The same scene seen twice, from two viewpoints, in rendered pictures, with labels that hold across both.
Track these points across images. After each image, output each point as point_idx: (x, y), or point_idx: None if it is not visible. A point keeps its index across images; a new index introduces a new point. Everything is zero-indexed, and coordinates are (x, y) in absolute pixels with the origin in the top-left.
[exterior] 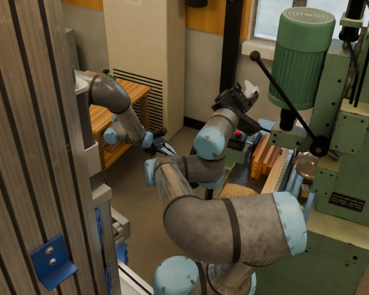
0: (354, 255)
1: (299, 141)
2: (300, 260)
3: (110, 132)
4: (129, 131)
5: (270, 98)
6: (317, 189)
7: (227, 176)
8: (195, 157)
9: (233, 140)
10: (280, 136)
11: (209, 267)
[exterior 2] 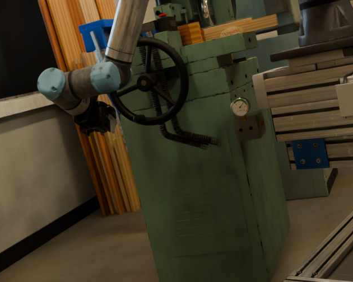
0: (256, 68)
1: (180, 9)
2: (254, 100)
3: (111, 62)
4: (140, 28)
5: None
6: (231, 14)
7: (205, 41)
8: None
9: (171, 18)
10: (174, 8)
11: None
